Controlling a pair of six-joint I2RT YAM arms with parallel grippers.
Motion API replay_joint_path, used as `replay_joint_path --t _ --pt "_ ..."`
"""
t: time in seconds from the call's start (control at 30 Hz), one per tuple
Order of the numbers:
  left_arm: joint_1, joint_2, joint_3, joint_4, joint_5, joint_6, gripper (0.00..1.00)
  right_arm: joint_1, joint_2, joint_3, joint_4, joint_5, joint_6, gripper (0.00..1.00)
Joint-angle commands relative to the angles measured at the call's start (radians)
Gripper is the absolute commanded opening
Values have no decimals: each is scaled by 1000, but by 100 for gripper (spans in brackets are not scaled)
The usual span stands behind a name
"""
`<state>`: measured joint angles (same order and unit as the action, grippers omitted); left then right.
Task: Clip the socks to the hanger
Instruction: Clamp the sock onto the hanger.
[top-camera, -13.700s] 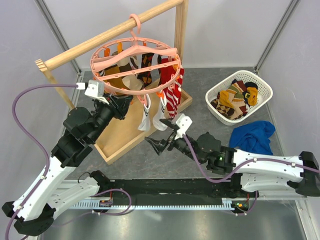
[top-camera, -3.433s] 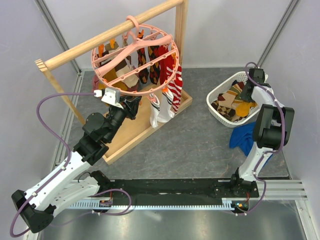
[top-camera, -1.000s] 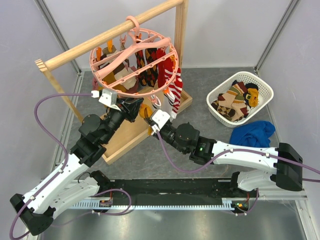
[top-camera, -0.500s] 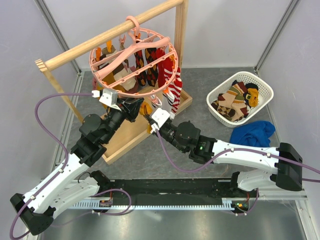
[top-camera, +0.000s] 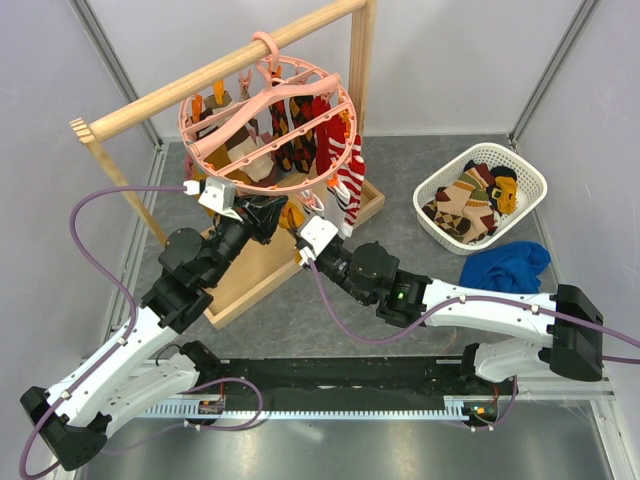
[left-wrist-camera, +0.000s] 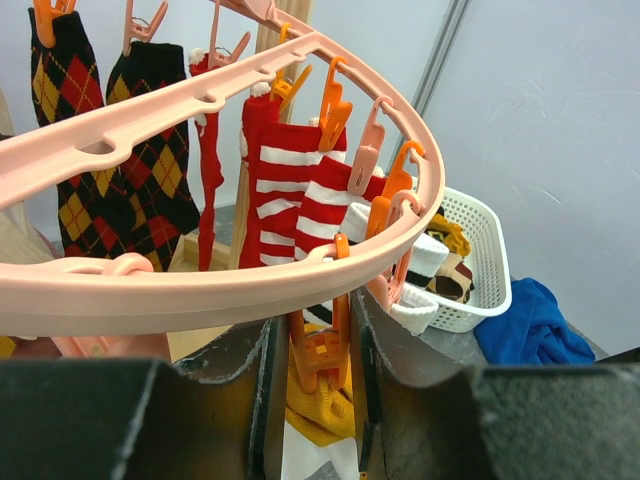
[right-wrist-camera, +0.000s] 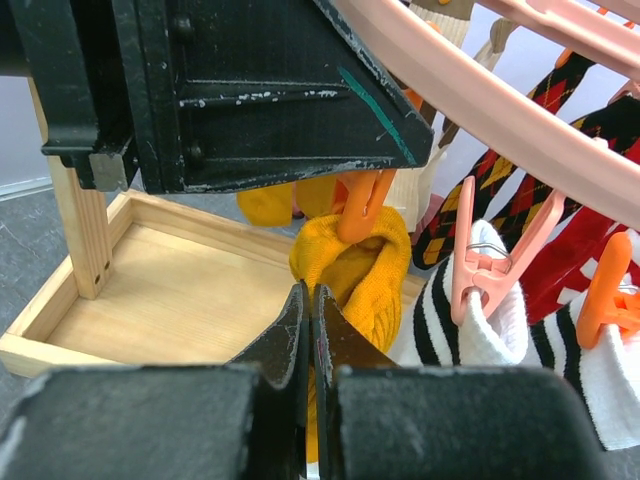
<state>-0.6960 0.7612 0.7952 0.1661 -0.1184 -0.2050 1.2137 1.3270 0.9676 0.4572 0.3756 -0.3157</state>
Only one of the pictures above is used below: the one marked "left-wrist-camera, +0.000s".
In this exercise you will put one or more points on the beige brown sock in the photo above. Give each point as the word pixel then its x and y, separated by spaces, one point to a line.
pixel 21 242

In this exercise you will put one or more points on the mustard yellow sock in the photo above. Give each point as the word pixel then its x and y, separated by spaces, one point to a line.
pixel 323 417

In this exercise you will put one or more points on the pink round clip hanger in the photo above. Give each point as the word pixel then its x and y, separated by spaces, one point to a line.
pixel 91 297

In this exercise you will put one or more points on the socks pile in basket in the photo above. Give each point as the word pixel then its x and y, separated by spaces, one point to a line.
pixel 437 261

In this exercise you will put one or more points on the red white striped sock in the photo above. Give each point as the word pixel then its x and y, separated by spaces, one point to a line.
pixel 288 154

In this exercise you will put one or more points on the black argyle sock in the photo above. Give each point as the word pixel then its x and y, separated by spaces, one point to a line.
pixel 156 172
pixel 94 214

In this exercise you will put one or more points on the white plastic basket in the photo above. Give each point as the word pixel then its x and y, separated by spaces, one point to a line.
pixel 487 261

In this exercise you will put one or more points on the orange clothespin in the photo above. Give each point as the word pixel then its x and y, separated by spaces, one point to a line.
pixel 325 350

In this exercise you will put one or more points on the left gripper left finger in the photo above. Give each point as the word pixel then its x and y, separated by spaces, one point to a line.
pixel 217 414

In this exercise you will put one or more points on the blue cloth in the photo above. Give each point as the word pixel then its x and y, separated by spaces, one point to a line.
pixel 532 331

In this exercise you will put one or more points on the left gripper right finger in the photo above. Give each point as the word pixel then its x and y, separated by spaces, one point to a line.
pixel 421 415

